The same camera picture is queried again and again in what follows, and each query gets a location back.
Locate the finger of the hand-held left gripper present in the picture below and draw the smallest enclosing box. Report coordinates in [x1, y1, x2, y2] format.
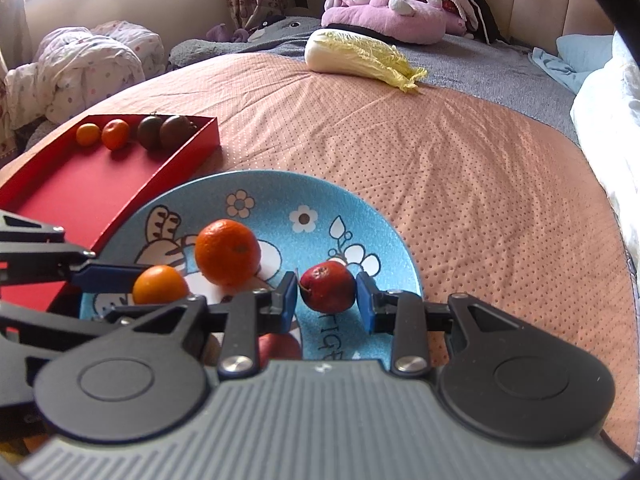
[0, 212, 152, 294]
[0, 300, 136, 342]

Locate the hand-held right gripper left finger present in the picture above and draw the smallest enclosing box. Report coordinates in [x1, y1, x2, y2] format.
[120, 272, 299, 379]

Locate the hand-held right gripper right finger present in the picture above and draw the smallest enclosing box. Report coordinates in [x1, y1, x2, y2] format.
[356, 270, 532, 377]

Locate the red apple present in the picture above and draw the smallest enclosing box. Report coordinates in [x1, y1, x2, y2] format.
[257, 332, 304, 366]
[298, 261, 359, 314]

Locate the small orange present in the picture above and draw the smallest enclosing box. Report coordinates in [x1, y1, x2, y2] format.
[76, 123, 101, 148]
[132, 265, 191, 307]

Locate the red rectangular tray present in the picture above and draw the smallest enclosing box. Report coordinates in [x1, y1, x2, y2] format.
[0, 114, 222, 322]

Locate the blue cartoon print plate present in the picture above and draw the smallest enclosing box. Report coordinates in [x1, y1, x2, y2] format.
[80, 170, 424, 364]

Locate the large orange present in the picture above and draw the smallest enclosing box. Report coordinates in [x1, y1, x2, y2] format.
[194, 219, 262, 287]

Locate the reddish orange tangerine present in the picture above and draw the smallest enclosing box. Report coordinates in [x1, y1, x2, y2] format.
[101, 118, 132, 151]

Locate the dark brown tomato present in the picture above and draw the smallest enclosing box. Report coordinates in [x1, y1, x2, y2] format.
[160, 114, 197, 149]
[136, 115, 166, 150]

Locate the peach dotted bedsheet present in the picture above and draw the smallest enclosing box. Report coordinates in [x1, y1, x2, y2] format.
[0, 52, 640, 462]

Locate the white dotted quilt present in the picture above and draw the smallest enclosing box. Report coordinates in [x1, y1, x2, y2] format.
[4, 20, 167, 129]

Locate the napa cabbage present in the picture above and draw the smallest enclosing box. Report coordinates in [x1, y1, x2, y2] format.
[305, 29, 429, 94]

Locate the grey blanket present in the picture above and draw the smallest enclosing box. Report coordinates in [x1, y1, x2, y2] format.
[167, 15, 584, 147]

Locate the purple plush toy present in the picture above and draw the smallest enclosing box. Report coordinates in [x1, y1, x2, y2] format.
[205, 23, 250, 44]

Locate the grey plush toy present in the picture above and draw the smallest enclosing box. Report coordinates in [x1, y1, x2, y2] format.
[244, 14, 324, 44]

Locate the pink plush toy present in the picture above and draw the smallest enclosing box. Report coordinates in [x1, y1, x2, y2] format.
[320, 0, 469, 45]

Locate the white duvet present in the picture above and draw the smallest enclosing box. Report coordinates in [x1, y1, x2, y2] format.
[569, 29, 640, 292]

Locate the dark cloth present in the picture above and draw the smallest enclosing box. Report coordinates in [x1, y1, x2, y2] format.
[449, 0, 502, 44]

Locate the light blue cloth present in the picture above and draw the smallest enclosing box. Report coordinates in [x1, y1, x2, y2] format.
[530, 33, 615, 94]

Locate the beige padded headboard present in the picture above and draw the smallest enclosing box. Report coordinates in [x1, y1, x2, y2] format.
[467, 0, 617, 57]

